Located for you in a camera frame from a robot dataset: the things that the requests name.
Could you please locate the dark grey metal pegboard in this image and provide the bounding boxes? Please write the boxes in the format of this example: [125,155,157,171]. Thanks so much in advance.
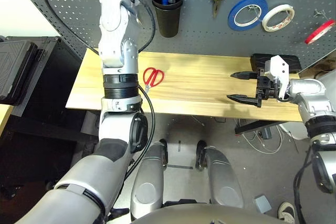
[7,0,336,67]

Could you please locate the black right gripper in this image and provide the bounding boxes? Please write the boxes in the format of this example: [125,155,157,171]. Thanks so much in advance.
[226,68,281,108]

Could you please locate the silver single peg hook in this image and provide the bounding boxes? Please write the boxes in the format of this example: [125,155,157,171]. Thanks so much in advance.
[314,8,329,22]

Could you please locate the white black sneaker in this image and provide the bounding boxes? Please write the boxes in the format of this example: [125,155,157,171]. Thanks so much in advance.
[277,201,296,221]

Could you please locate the light wooden side table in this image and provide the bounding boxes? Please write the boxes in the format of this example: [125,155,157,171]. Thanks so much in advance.
[0,104,14,130]

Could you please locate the silver wire tape hook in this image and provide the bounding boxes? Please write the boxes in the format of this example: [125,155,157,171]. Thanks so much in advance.
[246,5,263,22]

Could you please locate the grey foot pedal box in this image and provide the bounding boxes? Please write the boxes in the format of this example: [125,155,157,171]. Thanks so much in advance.
[254,195,272,214]

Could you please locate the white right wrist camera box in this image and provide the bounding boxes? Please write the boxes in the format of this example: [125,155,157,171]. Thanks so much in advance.
[264,55,290,100]

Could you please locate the grey robot torso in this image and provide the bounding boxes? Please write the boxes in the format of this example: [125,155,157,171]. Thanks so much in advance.
[128,204,281,224]

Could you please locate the white floor cables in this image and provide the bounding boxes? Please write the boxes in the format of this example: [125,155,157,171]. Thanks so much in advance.
[240,119,299,154]

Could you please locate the black flat tool case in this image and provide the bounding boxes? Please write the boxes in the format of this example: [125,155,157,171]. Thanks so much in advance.
[250,53,301,74]

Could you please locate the black plastic cup holder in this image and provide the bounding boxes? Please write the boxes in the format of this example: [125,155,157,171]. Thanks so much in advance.
[151,0,184,38]

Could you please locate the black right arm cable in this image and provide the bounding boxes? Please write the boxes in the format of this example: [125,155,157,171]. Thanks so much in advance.
[292,145,316,224]

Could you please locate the silver robot left leg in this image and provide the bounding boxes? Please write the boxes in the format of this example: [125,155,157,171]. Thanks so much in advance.
[130,140,169,221]

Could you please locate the black ribbed plastic case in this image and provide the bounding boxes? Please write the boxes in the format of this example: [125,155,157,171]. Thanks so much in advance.
[0,40,39,105]

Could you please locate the white tape roll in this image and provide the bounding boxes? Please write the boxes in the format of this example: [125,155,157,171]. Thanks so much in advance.
[261,4,295,33]

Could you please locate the black metal table leg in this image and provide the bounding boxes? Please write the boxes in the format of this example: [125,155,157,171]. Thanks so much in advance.
[234,120,279,135]

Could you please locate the silver robot leg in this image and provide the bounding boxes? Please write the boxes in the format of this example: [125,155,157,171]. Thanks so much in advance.
[195,140,244,208]
[130,140,169,221]

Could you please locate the large black flight case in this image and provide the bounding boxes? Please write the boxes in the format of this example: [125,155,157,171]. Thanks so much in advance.
[0,36,85,116]

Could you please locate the dark power adapter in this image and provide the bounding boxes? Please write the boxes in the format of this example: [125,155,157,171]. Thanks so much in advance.
[258,126,272,140]

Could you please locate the red handled scissors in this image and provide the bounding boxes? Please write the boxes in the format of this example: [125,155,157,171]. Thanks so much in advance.
[143,67,165,94]

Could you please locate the blue tape roll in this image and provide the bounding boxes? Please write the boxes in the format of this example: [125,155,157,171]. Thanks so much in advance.
[227,0,269,31]

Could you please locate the silver robot right leg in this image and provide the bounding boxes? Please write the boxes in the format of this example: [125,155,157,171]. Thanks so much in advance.
[195,140,244,208]

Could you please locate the red tape roll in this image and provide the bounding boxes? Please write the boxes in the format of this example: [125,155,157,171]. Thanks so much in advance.
[304,19,336,45]

